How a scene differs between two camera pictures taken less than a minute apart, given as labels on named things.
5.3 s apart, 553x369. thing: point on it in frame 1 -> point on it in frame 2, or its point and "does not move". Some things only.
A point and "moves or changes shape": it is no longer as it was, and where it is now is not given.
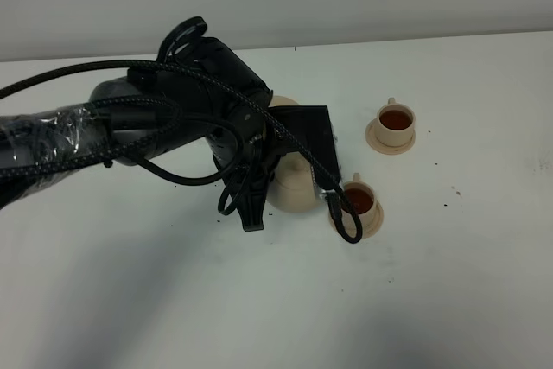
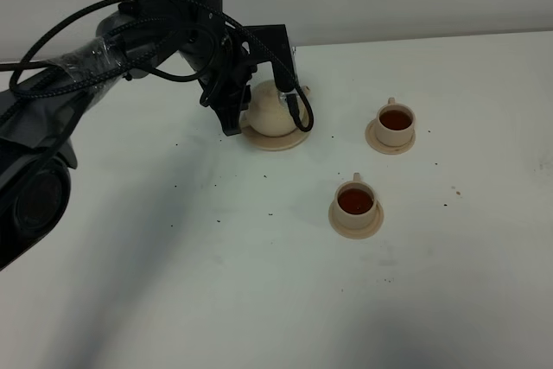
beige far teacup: x=395 y=123 does not move
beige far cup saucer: x=382 y=148 does not move
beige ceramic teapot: x=293 y=188 moves or changes shape
